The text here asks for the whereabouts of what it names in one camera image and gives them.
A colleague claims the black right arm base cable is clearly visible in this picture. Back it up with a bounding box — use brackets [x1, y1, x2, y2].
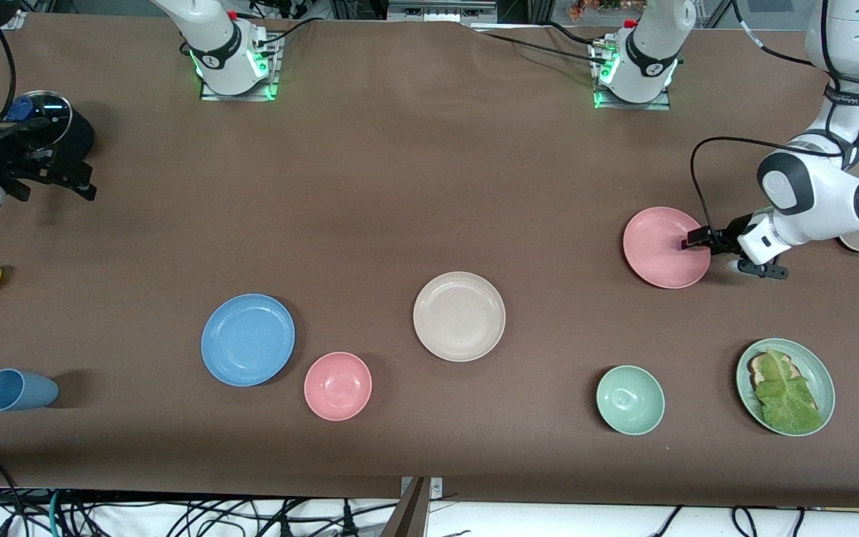
[254, 15, 330, 49]

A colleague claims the green lettuce leaf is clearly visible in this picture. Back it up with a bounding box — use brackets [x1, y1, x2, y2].
[754, 348, 822, 436]

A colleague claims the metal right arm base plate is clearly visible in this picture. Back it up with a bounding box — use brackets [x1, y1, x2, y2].
[198, 34, 282, 102]

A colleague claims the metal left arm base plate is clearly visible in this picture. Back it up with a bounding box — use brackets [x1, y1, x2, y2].
[591, 37, 673, 112]

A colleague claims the green plate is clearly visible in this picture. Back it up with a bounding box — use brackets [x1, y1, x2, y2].
[735, 338, 837, 438]

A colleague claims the small green bowl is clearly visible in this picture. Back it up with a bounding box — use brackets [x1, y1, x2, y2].
[596, 365, 666, 436]

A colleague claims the blue plate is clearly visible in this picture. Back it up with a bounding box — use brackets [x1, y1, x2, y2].
[201, 293, 296, 388]

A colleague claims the black arm base cable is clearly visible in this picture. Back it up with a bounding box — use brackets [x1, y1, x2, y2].
[254, 15, 330, 49]
[474, 21, 613, 62]

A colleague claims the toasted bread slice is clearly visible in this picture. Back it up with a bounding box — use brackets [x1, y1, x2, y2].
[747, 352, 796, 389]

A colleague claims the beige plate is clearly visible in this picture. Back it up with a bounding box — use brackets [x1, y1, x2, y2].
[412, 271, 507, 363]

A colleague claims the pink plate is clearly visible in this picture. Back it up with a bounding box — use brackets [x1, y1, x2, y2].
[622, 207, 712, 290]

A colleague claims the grey camera stand post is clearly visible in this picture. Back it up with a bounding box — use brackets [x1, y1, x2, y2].
[381, 476, 444, 537]

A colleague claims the small pink bowl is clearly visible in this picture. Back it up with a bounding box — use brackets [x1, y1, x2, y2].
[303, 351, 373, 422]

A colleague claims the green floor cable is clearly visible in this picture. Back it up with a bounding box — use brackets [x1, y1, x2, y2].
[48, 491, 69, 537]

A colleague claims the blue plastic cup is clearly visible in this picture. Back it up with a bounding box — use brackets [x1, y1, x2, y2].
[0, 368, 60, 412]

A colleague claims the aluminium frame rail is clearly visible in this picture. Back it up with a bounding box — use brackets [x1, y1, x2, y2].
[0, 9, 29, 79]

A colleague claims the black left arm base cable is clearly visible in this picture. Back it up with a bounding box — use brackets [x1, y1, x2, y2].
[474, 21, 613, 62]

